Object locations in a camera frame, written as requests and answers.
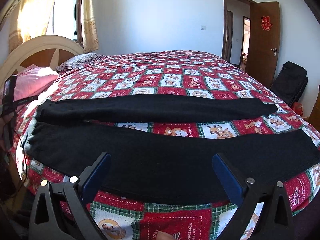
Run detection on black pants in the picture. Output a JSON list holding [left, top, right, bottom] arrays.
[[24, 94, 319, 205]]

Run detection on person's hand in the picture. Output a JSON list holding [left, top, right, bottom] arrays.
[[156, 231, 176, 240]]

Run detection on pink pillow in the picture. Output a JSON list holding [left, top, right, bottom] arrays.
[[14, 64, 59, 101]]

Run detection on cream wooden headboard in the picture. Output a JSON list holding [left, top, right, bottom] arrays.
[[1, 35, 84, 86]]

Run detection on striped grey pillow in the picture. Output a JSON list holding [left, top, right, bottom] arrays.
[[56, 53, 103, 72]]

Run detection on red plastic bag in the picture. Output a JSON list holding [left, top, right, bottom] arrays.
[[291, 102, 304, 116]]

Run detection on wooden cabinet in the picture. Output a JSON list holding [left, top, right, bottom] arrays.
[[308, 91, 320, 132]]

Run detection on window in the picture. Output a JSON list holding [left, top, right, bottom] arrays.
[[51, 0, 78, 41]]

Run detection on yellow lace curtain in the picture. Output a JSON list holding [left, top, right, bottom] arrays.
[[81, 0, 99, 53]]

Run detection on black folding chair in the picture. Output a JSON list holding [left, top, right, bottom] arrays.
[[270, 61, 309, 107]]

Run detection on red patchwork bedspread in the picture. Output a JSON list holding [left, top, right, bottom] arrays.
[[10, 49, 320, 240]]

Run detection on brown wooden door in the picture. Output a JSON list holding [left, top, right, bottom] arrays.
[[245, 2, 280, 88]]

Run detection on red door decoration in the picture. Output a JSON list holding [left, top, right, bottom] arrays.
[[261, 16, 273, 31]]

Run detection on black cable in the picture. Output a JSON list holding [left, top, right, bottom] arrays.
[[10, 119, 30, 196]]

